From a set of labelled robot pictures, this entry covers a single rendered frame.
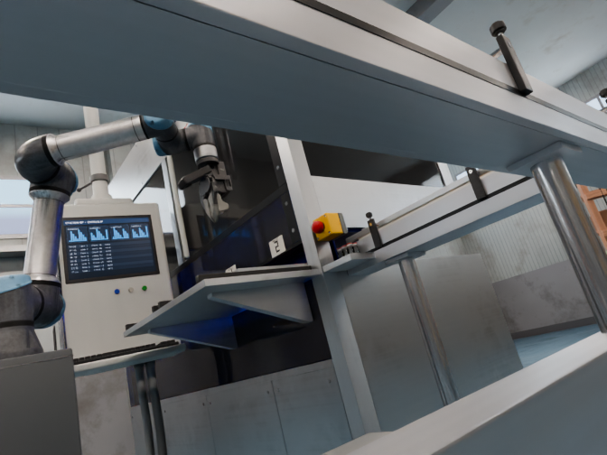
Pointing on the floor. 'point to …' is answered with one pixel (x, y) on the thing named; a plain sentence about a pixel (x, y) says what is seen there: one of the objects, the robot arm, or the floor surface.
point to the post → (329, 293)
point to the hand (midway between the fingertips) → (212, 218)
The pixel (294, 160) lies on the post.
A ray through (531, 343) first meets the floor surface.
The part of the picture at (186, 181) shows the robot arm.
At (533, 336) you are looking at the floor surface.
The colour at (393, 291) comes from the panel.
